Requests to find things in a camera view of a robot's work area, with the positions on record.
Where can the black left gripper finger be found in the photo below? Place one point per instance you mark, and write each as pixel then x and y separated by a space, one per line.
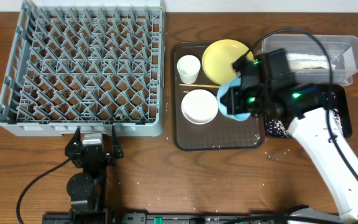
pixel 116 145
pixel 74 140

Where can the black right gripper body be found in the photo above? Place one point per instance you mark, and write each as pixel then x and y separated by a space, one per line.
pixel 252 100

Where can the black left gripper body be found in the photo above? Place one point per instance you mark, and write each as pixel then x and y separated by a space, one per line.
pixel 93 157

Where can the light blue plastic bowl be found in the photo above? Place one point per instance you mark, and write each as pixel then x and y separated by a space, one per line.
pixel 223 89

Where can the white paper napkin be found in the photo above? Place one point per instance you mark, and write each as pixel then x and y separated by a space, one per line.
pixel 307 61

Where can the pile of white rice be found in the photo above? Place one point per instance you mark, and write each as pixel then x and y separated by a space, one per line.
pixel 275 129

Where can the cream plastic cup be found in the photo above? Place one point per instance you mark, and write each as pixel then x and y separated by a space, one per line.
pixel 188 67

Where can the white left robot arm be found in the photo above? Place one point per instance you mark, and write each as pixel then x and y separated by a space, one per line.
pixel 87 189

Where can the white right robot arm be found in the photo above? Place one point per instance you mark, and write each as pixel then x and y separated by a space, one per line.
pixel 306 112

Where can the clear plastic waste bin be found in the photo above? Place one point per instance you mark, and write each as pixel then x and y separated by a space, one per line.
pixel 342 50

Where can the black waste tray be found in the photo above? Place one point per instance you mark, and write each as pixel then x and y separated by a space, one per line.
pixel 339 101

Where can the yellow plastic plate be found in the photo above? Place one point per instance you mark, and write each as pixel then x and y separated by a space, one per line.
pixel 218 58

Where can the upper wooden chopstick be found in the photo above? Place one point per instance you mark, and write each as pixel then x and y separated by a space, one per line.
pixel 201 86

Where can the dark brown serving tray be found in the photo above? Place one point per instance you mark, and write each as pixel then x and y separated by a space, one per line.
pixel 221 132

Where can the grey plastic dish rack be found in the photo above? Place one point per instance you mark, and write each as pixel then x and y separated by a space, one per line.
pixel 93 66

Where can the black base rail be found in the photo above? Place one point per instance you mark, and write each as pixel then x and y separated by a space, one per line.
pixel 141 218

